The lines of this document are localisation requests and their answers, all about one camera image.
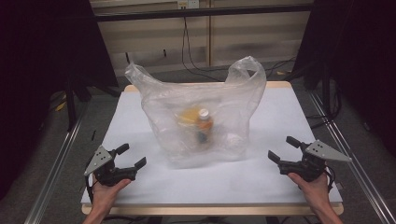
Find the orange bottle with white cap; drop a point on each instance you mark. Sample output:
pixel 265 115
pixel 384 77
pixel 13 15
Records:
pixel 204 124

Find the metal floor rail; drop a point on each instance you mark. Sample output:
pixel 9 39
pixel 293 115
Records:
pixel 351 149
pixel 53 174

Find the wall power outlet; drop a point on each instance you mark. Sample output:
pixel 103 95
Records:
pixel 188 3

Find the black horizontal bar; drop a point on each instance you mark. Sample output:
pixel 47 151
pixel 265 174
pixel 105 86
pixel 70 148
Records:
pixel 202 12

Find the person's left hand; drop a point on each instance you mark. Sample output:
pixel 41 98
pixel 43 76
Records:
pixel 106 194

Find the person's right hand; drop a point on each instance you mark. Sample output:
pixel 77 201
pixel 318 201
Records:
pixel 311 189

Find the yellow packet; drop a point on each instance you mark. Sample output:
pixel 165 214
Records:
pixel 188 115

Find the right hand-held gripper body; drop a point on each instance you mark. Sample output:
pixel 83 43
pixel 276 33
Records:
pixel 311 161

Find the wooden table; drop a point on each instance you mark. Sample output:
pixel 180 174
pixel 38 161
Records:
pixel 218 210

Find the yellow tape strip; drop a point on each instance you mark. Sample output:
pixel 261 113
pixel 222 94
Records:
pixel 61 106

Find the white table mat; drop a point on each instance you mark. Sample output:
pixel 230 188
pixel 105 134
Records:
pixel 274 183

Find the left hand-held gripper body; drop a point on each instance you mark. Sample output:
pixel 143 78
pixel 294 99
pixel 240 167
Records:
pixel 107 172

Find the clear plastic bag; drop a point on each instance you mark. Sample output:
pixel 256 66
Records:
pixel 174 102

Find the black metal stand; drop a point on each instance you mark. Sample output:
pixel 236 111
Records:
pixel 326 93

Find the black curtain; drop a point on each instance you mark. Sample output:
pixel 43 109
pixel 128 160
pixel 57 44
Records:
pixel 37 62
pixel 364 62

